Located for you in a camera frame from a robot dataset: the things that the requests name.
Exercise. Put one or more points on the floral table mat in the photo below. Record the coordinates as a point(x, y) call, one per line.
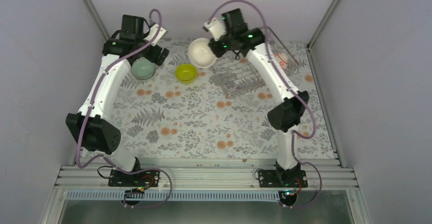
point(218, 115)

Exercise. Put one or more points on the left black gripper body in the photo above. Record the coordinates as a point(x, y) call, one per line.
point(153, 57)

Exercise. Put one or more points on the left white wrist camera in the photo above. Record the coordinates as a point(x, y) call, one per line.
point(156, 32)

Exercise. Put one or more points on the pale green pink-base bowl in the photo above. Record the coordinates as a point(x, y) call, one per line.
point(143, 69)

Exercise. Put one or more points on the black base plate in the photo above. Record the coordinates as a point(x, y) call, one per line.
point(275, 179)
point(145, 179)

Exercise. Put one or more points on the white bowl red rim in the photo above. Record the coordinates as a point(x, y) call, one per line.
point(282, 59)

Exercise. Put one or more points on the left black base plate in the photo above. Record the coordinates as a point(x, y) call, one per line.
point(145, 179)

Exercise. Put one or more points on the yellow bowl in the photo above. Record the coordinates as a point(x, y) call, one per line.
point(186, 73)

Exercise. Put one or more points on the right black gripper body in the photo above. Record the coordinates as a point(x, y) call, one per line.
point(220, 51)

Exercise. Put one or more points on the aluminium mounting rail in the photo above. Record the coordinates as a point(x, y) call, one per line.
point(200, 177)

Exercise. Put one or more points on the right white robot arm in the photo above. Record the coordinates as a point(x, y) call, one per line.
point(233, 34)

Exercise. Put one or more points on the beige bowl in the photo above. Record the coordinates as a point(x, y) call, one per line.
point(200, 54)

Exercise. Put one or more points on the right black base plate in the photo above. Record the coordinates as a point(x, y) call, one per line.
point(275, 179)

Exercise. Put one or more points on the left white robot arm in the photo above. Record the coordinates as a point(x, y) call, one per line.
point(94, 135)

